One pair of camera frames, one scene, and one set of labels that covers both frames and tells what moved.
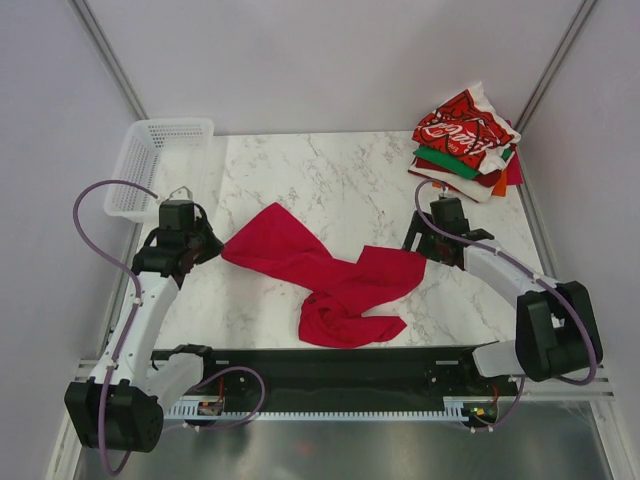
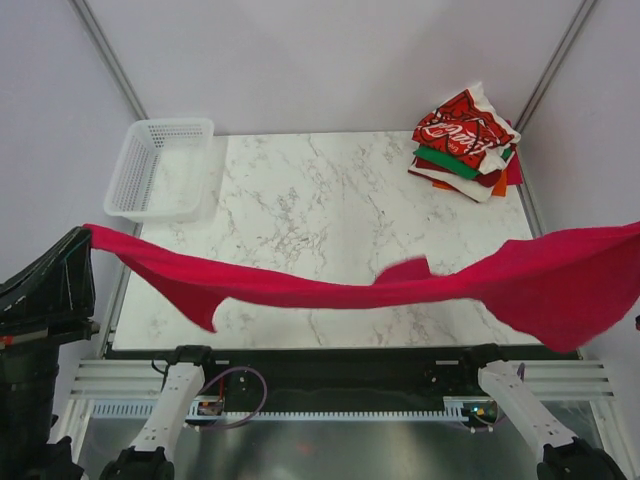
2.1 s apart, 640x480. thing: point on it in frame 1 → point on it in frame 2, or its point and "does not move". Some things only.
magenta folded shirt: x=514 y=175 does not move
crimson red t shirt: x=343 y=296 → x=566 y=295
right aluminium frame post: x=554 y=62 does not move
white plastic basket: x=164 y=156 does not move
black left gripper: x=215 y=247 → x=56 y=294
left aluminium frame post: x=102 y=49 does not move
